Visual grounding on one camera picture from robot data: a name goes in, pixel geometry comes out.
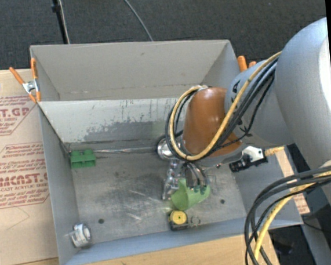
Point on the light green cup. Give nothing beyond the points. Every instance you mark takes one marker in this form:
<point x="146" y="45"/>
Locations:
<point x="186" y="199"/>

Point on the brown cardboard board red print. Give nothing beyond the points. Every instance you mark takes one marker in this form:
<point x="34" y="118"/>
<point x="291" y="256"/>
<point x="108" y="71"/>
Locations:
<point x="23" y="227"/>

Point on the yellow and black tape measure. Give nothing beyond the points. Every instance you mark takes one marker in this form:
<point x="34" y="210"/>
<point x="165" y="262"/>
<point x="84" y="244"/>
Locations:
<point x="179" y="217"/>

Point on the green toy brick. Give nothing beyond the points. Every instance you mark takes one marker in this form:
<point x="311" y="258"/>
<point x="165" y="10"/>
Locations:
<point x="82" y="159"/>

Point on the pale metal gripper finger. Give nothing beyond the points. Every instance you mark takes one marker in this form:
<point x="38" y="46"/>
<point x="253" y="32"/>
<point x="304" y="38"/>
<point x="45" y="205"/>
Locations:
<point x="168" y="188"/>

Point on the black cylinder on white bracket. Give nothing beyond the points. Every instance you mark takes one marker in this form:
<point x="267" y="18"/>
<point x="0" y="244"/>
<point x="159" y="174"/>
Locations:
<point x="253" y="153"/>

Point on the grey metal bin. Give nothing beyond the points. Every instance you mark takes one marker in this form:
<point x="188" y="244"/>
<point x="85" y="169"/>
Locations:
<point x="124" y="188"/>

